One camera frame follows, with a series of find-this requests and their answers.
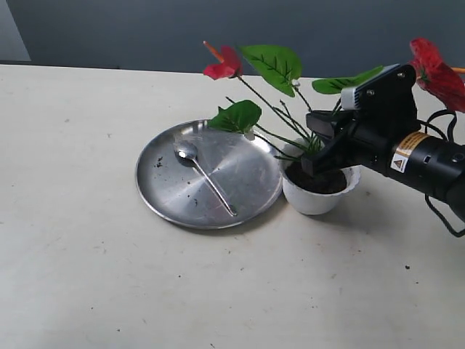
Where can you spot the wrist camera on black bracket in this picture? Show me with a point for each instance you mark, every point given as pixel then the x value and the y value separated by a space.
pixel 392 82

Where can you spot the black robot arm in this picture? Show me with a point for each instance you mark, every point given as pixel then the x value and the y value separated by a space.
pixel 431 165

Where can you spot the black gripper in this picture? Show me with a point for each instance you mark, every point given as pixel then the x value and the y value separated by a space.
pixel 365 137

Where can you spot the steel spoon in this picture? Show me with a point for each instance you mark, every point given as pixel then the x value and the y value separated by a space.
pixel 188 151

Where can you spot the white pot with soil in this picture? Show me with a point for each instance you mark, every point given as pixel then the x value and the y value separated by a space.
pixel 315 197

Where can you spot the round steel plate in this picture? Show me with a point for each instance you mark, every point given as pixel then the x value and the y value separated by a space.
pixel 245 168

